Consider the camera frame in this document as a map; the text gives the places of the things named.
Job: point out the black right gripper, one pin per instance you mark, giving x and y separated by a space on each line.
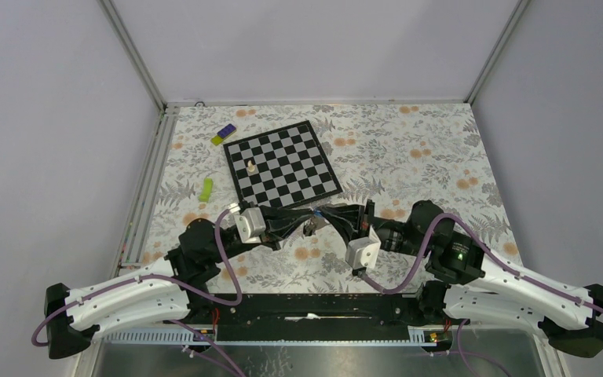
343 218

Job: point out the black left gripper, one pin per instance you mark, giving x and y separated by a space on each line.
279 223

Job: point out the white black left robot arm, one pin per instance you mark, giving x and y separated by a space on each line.
188 278

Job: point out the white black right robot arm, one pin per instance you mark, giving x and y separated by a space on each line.
469 281

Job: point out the black grey chessboard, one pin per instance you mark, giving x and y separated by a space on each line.
292 167

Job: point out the floral table mat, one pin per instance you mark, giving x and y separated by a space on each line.
394 154

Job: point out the green arch toy block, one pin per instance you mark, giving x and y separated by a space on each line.
207 188

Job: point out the purple yellow toy brick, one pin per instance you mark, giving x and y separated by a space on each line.
223 134

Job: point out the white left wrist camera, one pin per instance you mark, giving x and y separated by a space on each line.
250 223

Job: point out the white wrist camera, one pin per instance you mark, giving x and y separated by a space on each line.
361 252
250 223

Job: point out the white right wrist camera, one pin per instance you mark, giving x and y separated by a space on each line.
361 252

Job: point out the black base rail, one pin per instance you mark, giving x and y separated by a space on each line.
311 318

